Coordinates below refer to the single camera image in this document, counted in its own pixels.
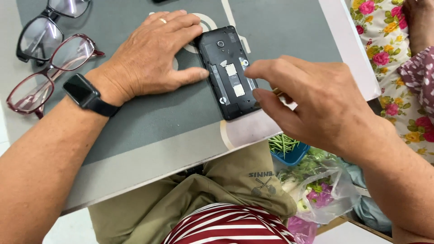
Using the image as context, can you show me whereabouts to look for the person's left hand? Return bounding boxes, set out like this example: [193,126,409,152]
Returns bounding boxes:
[85,9,210,104]

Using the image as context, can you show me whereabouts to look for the person's right hand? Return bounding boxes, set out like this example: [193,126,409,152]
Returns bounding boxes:
[244,55,398,160]

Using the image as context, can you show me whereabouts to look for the small brass-coloured tool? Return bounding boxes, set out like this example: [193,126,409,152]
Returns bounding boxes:
[272,87,294,104]

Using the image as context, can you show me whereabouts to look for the black phone without back cover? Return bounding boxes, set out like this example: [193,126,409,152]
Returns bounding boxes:
[196,25,262,121]

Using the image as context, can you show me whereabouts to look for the bundle of green beans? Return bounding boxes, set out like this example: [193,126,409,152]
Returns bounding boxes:
[268,134,301,158]

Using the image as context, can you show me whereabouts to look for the blue plastic basket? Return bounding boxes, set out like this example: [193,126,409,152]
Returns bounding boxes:
[271,142,311,167]

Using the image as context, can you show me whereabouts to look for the black smartwatch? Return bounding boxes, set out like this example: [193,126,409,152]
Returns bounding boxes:
[63,73,122,118]

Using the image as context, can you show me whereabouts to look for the clear plastic bag of vegetables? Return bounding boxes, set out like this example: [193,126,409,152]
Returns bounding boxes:
[277,147,361,225]

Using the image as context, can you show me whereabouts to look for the red-framed glasses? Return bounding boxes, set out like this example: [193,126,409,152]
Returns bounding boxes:
[6,33,105,120]

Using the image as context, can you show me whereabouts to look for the maroon dotted cloth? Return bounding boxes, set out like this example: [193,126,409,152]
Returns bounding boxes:
[397,46,434,114]

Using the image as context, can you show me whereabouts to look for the black-framed glasses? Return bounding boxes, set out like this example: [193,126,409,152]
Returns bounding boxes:
[16,0,92,66]

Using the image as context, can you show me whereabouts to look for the light blue plastic bag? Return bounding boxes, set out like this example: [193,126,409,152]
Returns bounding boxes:
[341,161,393,233]

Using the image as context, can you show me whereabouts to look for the pink plastic bag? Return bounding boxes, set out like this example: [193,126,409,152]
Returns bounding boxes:
[288,216,318,244]

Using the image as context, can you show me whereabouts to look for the khaki shorts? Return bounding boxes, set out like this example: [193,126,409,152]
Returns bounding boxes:
[88,141,298,244]

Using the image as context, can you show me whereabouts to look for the red white striped shirt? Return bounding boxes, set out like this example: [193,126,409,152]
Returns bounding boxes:
[162,203,296,244]

